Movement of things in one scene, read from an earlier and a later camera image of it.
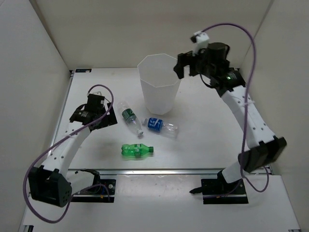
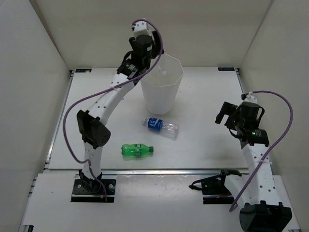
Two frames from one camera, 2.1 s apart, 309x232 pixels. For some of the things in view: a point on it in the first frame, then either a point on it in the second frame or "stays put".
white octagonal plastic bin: x=160 y=83 stays put
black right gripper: x=188 y=59 → x=228 y=109
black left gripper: x=109 y=120 → x=156 y=47
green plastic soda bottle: x=136 y=150 stays put
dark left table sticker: x=83 y=70 stays put
